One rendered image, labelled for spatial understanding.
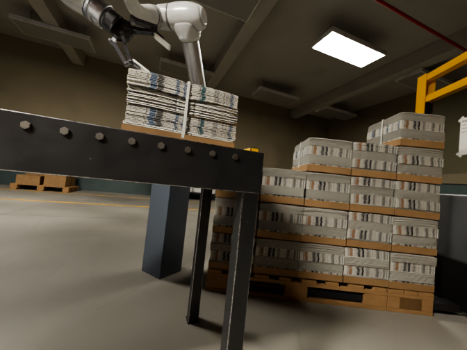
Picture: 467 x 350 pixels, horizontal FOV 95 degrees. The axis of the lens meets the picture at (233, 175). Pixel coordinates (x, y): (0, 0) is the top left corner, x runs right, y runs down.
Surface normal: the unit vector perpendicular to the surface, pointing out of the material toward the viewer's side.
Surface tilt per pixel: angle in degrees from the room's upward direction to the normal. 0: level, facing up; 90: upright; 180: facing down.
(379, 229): 89
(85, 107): 90
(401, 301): 90
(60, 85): 90
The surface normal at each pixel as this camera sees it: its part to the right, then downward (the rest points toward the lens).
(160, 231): -0.53, -0.09
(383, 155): -0.02, -0.04
